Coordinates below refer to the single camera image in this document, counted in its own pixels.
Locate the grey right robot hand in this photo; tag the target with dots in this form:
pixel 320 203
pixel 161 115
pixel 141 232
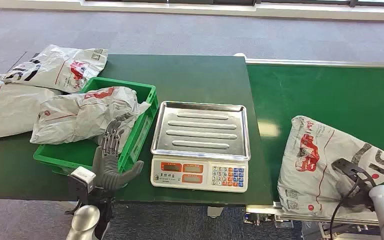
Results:
pixel 361 195

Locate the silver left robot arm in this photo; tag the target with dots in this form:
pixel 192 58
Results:
pixel 85 220

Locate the grey courier bag, black stripes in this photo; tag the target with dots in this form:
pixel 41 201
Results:
pixel 53 64

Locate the white window sill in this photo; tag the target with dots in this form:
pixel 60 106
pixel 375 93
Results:
pixel 192 9

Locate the green conveyor belt machine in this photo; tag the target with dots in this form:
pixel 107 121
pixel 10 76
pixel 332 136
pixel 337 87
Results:
pixel 328 96

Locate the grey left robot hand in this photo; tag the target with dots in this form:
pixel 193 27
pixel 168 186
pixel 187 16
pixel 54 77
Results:
pixel 106 172

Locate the crumpled grey courier bag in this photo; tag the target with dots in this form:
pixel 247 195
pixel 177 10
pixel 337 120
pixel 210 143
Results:
pixel 79 116

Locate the white table leg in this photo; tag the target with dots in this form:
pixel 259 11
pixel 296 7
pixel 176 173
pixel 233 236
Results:
pixel 214 212

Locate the green plastic crate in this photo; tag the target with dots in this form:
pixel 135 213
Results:
pixel 135 142

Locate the white electronic scale, steel tray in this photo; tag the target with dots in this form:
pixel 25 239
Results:
pixel 200 132

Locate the grey courier bag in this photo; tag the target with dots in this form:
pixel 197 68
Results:
pixel 53 64
pixel 79 116
pixel 311 188
pixel 10 109

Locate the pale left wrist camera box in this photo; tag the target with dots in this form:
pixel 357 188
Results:
pixel 83 175

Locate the flat grey courier bag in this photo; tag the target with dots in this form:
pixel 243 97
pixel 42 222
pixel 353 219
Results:
pixel 10 109

